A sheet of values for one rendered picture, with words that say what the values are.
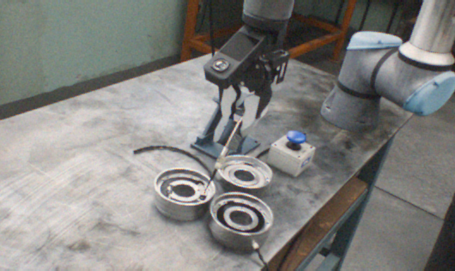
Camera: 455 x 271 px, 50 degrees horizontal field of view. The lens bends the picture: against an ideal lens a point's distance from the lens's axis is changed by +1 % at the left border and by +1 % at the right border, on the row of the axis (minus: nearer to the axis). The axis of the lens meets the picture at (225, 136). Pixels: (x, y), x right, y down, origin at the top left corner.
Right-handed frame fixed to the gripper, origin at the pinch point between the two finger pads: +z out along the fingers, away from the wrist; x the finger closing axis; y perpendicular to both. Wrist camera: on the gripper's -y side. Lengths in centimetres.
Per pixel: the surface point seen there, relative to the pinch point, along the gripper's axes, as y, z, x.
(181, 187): -7.4, 11.1, 4.2
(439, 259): 101, 75, -42
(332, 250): 68, 69, -11
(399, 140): 226, 94, 2
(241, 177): 4.9, 12.1, -1.0
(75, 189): -19.1, 13.1, 17.9
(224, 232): -12.7, 10.1, -8.5
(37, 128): -11.3, 13.1, 37.8
